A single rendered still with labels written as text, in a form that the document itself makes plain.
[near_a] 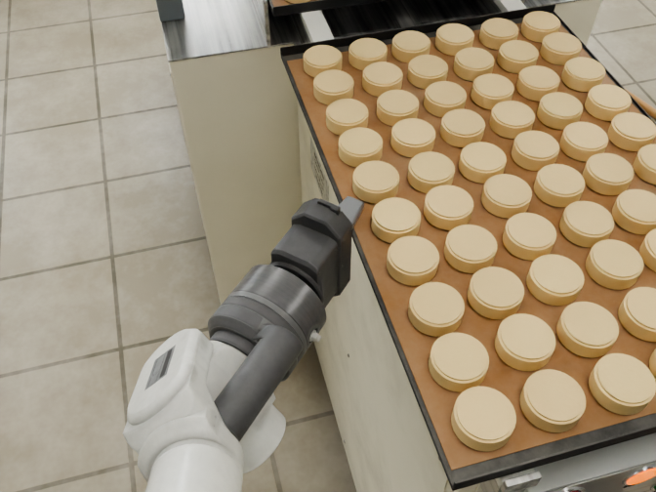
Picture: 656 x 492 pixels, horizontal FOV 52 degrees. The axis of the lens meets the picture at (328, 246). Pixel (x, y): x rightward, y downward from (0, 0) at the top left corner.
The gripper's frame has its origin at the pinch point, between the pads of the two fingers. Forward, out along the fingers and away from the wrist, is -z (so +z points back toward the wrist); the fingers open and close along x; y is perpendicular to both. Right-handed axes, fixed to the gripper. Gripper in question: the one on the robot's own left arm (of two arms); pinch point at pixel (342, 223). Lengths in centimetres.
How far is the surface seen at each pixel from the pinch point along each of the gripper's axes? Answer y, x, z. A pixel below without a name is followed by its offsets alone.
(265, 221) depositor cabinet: 33, -45, -29
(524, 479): -25.5, -0.1, 16.6
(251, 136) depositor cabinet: 32.9, -23.1, -28.3
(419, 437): -15.1, -17.2, 9.7
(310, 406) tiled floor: 17, -90, -18
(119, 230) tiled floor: 91, -89, -38
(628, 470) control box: -33.7, -7.2, 7.8
